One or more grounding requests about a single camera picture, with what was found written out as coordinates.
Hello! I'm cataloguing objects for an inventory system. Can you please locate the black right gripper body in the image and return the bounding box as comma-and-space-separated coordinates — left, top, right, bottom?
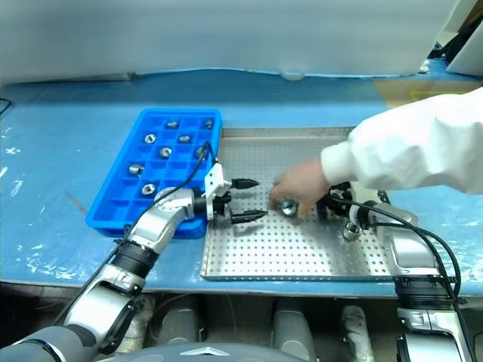
316, 182, 355, 223

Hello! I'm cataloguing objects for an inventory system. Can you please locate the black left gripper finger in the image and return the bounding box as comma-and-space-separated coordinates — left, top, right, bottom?
230, 177, 261, 191
229, 210, 269, 225

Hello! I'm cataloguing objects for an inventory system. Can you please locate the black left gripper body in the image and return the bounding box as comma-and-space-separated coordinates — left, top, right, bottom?
213, 189, 235, 224

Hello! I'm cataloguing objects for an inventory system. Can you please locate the blue compartment tray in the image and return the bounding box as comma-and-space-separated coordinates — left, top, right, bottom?
85, 108, 224, 239

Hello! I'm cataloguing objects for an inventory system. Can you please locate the person's bare hand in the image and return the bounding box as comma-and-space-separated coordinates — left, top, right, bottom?
269, 156, 329, 219

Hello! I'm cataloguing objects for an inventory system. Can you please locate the perforated metal tray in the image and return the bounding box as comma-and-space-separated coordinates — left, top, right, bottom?
199, 126, 408, 283

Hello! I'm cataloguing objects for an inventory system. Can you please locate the grey rounded cylinder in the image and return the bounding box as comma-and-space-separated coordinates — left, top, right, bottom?
272, 299, 318, 359
156, 297, 207, 348

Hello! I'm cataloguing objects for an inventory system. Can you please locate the brown cardboard sheet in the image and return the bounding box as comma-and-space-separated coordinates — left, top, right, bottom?
373, 77, 483, 110

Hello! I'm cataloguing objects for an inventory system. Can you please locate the grey robot torso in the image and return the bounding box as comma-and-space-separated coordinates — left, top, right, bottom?
124, 335, 318, 362

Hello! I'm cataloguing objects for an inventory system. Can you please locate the white backdrop sheet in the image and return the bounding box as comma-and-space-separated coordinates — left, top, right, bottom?
0, 0, 472, 86

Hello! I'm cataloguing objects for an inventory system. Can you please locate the blue plastic table cover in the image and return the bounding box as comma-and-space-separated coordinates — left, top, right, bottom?
0, 67, 483, 299

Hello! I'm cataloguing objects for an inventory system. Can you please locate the white foam board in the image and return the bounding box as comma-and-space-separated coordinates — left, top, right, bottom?
445, 33, 483, 78

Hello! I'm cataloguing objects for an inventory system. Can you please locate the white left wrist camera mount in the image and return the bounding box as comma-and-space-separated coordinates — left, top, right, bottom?
203, 162, 233, 220

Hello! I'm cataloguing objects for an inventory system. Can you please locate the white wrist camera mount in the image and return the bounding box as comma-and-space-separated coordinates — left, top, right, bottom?
347, 180, 382, 222
203, 162, 233, 220

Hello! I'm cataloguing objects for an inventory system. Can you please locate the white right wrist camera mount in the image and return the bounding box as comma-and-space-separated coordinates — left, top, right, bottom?
347, 180, 382, 222

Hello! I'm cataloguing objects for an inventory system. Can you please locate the white wrapped post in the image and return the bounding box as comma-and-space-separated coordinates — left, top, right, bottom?
339, 305, 374, 362

